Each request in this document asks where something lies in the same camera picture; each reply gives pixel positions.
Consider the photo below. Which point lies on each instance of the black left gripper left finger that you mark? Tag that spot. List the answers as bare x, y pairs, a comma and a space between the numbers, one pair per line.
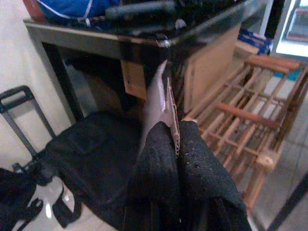
156, 180

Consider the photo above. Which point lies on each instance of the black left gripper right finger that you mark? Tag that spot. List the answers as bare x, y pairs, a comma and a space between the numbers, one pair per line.
202, 183

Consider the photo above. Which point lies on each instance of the large brown cardboard sheet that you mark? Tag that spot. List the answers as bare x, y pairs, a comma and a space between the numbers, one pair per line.
156, 101

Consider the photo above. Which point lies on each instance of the black trolley bag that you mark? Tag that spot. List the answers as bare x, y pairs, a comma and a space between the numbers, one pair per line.
96, 156

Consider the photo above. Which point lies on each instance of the wooden slatted rack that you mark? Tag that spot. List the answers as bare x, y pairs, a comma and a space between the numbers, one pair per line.
243, 115

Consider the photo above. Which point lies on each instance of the light wood panel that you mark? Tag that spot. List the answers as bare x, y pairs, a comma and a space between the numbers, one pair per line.
211, 72

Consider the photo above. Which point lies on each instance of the small brown carton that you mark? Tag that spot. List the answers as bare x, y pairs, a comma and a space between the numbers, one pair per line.
243, 49

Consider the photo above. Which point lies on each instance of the teal floor mat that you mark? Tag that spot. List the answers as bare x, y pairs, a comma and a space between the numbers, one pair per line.
294, 75

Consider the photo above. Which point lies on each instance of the black backpack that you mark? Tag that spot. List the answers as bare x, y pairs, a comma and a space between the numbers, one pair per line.
14, 192

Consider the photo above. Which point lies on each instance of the glossy black table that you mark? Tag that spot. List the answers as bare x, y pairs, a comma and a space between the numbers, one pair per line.
96, 43

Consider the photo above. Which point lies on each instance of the blue printed box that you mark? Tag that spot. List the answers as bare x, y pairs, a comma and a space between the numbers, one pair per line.
252, 41

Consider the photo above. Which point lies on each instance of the black remote controller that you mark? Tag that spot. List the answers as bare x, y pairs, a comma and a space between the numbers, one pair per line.
139, 9

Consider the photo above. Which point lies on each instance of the blue bag with white piping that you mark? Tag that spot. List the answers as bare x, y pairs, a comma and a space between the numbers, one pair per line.
67, 9

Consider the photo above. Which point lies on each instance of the red box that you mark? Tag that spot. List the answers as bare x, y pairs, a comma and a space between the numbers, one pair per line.
32, 9

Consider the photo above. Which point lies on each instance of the glass door frame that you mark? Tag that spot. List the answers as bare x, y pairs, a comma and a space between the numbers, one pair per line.
298, 24

